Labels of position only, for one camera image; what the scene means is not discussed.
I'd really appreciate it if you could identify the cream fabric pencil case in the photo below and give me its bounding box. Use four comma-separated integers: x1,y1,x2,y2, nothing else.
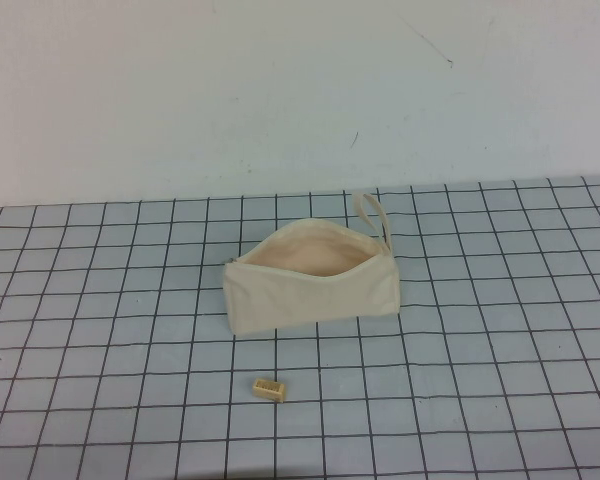
222,191,402,340

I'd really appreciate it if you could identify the small beige eraser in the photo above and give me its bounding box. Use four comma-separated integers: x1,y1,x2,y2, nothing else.
251,378,287,401

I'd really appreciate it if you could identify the blue grid tablecloth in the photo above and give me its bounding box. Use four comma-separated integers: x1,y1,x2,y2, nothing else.
0,172,600,480

